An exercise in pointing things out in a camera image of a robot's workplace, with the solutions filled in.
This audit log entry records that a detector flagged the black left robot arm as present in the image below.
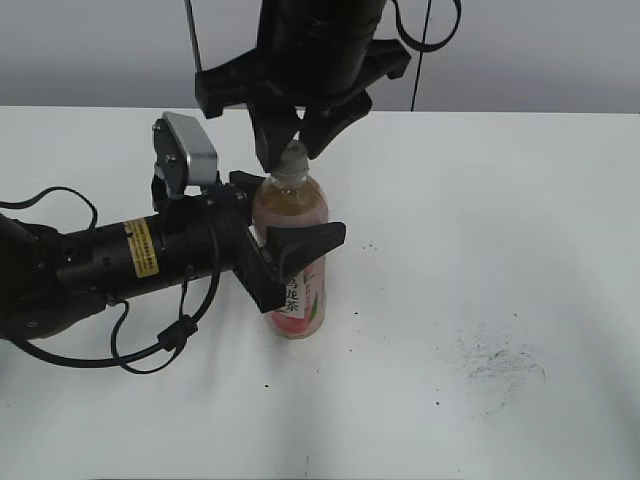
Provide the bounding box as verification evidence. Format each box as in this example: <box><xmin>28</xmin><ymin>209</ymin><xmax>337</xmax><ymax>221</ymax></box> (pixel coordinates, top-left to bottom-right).
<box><xmin>1</xmin><ymin>171</ymin><xmax>346</xmax><ymax>339</ymax></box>

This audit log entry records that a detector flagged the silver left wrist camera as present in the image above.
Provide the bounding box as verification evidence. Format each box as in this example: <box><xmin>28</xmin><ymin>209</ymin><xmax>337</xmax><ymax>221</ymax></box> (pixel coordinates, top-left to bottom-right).
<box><xmin>151</xmin><ymin>111</ymin><xmax>219</xmax><ymax>201</ymax></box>

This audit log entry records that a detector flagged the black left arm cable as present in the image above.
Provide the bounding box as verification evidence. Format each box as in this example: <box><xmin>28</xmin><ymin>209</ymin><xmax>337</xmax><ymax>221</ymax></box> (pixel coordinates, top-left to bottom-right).
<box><xmin>0</xmin><ymin>186</ymin><xmax>221</xmax><ymax>375</ymax></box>

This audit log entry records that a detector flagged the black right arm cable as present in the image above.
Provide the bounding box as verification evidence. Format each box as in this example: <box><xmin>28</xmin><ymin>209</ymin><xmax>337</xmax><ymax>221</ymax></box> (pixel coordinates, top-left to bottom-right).
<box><xmin>384</xmin><ymin>0</ymin><xmax>462</xmax><ymax>52</ymax></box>

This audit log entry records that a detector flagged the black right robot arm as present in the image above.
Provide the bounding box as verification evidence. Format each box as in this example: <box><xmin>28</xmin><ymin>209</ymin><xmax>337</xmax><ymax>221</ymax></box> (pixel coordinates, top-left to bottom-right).
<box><xmin>195</xmin><ymin>0</ymin><xmax>411</xmax><ymax>173</ymax></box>

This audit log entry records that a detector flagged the white bottle cap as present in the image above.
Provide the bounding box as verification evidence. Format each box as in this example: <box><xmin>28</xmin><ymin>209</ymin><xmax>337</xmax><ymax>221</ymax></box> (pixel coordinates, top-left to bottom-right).
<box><xmin>273</xmin><ymin>139</ymin><xmax>309</xmax><ymax>177</ymax></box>

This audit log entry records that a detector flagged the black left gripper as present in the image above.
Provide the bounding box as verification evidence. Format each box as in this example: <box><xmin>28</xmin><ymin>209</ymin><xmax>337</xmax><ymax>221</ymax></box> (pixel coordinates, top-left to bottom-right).
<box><xmin>158</xmin><ymin>170</ymin><xmax>346</xmax><ymax>313</ymax></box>

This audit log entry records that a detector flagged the peach oolong tea bottle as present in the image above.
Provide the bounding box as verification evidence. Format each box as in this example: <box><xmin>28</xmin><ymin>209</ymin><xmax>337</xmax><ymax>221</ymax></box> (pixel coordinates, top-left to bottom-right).
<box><xmin>249</xmin><ymin>169</ymin><xmax>330</xmax><ymax>342</ymax></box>

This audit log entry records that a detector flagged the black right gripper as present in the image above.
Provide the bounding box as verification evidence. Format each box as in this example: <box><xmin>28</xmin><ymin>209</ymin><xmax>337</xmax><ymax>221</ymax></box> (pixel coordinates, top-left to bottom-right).
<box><xmin>194</xmin><ymin>39</ymin><xmax>411</xmax><ymax>173</ymax></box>

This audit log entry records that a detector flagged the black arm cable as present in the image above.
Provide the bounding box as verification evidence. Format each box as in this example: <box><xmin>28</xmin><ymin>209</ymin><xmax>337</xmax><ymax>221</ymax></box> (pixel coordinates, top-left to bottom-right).
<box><xmin>384</xmin><ymin>0</ymin><xmax>462</xmax><ymax>52</ymax></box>
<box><xmin>0</xmin><ymin>186</ymin><xmax>221</xmax><ymax>375</ymax></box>

